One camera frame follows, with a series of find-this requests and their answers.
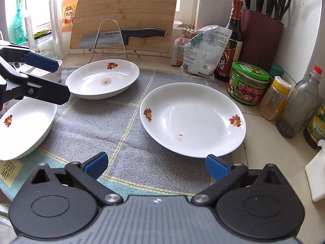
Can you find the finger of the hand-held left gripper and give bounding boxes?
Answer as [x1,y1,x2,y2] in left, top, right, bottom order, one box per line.
[0,41,59,73]
[0,56,71,105]

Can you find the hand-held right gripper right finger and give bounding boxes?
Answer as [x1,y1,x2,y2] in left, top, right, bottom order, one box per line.
[191,155,295,205]

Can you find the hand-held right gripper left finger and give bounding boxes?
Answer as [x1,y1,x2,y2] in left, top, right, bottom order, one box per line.
[30,152,124,206]

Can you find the white bowl pink flowers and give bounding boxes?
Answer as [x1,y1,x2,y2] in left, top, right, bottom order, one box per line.
[11,59,63,83]

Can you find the white plate fruit print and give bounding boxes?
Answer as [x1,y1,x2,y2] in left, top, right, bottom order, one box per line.
[65,59,140,100]
[0,97,57,161]
[140,82,247,158]

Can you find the glass jar green lid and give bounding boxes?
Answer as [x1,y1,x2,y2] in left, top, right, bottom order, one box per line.
[32,29,57,60]

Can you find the clear plastic bag roll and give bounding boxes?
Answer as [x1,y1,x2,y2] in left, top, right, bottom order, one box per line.
[24,15,35,50]

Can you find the stack of clear plastic cups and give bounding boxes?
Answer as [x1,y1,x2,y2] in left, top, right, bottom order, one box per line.
[48,0,64,59]

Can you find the grey checked table mat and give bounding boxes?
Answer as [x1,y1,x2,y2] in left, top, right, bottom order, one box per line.
[0,66,233,201]

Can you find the green detergent bottle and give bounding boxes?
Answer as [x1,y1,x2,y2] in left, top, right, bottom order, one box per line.
[13,2,27,45]

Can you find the orange cooking wine bottle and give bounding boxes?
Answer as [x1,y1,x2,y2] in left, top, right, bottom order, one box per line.
[61,0,79,33]

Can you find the green lidded sauce jar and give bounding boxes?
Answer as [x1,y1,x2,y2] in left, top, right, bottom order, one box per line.
[227,61,270,106]

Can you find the yellow lidded spice jar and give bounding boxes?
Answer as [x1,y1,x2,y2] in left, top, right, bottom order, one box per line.
[258,76,292,121]

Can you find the bamboo cutting board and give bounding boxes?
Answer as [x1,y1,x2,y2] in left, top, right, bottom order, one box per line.
[69,0,180,54]

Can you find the white plastic container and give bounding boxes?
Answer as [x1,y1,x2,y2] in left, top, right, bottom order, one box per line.
[305,140,325,202]

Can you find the glass bottle red cap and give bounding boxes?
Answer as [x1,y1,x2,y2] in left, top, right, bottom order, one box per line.
[276,65,323,139]

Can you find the yellow labelled oil bottle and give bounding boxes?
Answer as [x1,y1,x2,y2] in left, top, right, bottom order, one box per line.
[303,99,325,150]

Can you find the white blue food bag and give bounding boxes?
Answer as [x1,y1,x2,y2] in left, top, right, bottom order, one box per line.
[179,25,233,79]

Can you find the green capped bottle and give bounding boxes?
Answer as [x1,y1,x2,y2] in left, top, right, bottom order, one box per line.
[269,62,285,79]

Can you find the white red food bag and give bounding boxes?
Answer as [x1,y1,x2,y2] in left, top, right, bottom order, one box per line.
[171,37,193,66]

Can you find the dark red knife block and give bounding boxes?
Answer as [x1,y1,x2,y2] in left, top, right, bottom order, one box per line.
[239,8,284,73]

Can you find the dark soy sauce bottle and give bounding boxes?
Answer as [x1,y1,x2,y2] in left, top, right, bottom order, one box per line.
[214,0,244,82]

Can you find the black kitchen scissors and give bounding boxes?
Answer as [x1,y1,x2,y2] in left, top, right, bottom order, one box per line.
[273,0,292,23]

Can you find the metal wire rack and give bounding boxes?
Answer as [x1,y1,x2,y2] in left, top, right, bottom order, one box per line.
[89,19,140,63]

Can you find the black handled kitchen knife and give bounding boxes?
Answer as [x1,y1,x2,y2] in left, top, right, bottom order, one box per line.
[78,28,168,48]

